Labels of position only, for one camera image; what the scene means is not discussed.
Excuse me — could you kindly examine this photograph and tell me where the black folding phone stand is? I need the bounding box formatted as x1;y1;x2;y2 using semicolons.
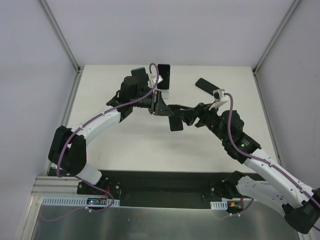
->
168;104;195;132

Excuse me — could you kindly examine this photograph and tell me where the silver folding phone stand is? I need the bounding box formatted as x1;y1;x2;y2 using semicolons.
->
161;89;170;100

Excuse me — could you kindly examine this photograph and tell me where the black phone teal edge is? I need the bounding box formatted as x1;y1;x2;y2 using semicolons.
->
130;67;149;82

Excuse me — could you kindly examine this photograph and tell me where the black phone blue edge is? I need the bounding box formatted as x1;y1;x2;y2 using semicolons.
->
157;64;171;90

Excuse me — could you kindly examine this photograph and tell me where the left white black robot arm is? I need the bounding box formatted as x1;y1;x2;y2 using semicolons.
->
48;74;173;195

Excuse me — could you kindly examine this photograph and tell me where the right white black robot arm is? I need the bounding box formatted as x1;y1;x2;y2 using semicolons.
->
169;103;320;235

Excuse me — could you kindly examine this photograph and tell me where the black phone far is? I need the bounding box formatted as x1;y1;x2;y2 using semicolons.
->
195;78;219;96

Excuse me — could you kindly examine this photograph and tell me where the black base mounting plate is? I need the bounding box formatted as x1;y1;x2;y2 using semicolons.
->
76;170;246;209

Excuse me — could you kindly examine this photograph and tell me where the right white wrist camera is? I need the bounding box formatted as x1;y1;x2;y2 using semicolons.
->
209;89;229;110

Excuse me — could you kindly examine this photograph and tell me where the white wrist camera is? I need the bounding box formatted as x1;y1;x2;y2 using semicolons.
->
148;74;163;89
209;89;229;110

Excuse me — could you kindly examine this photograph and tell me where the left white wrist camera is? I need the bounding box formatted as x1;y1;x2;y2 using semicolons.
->
148;74;163;89

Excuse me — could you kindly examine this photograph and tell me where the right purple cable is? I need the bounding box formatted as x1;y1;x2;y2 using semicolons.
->
223;92;320;233

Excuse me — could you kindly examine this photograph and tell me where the left aluminium frame post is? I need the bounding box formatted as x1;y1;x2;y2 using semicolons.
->
37;0;82;73

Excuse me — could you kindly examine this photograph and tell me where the aluminium frame post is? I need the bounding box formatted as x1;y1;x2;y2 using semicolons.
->
252;0;303;76
37;0;82;73

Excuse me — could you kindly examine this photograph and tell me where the right white cable duct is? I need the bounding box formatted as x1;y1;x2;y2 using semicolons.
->
209;199;244;211

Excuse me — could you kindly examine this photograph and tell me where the white cable duct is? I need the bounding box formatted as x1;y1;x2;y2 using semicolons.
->
209;199;244;211
42;196;120;208

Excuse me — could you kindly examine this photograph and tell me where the left white cable duct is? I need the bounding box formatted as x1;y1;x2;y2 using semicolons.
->
42;196;120;208

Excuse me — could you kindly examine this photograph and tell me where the right aluminium frame post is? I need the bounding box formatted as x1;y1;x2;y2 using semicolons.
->
252;0;303;76

